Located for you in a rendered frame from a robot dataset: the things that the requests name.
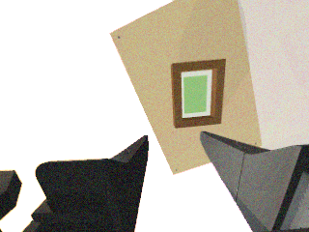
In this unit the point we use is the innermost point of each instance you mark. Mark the brown wooden picture frame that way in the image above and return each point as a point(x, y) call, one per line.
point(197, 92)

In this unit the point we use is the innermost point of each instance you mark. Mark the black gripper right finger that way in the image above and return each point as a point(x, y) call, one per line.
point(262, 182)

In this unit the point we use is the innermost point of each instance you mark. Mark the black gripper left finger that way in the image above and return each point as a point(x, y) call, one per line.
point(120, 179)

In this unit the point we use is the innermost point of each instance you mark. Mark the tan flat square board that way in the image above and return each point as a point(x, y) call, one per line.
point(183, 31)

